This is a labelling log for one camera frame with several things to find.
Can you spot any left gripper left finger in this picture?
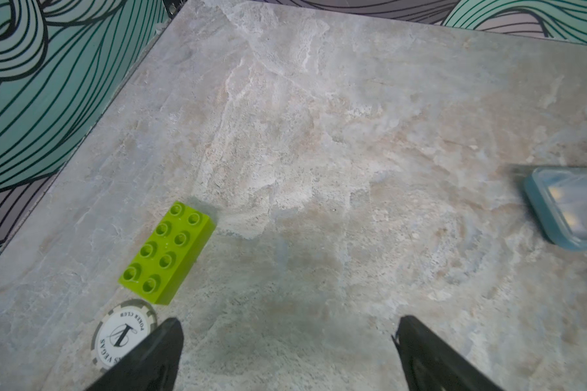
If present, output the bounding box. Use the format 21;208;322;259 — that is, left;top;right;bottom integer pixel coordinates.
88;318;184;391

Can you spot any small round white lid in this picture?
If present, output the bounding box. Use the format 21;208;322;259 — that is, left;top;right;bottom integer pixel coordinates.
91;299;158;372

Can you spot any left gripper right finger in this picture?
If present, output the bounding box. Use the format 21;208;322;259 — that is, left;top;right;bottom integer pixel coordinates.
393;315;502;391

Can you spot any blue rectangular pillbox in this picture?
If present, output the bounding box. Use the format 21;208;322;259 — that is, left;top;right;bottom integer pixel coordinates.
523;166;587;251

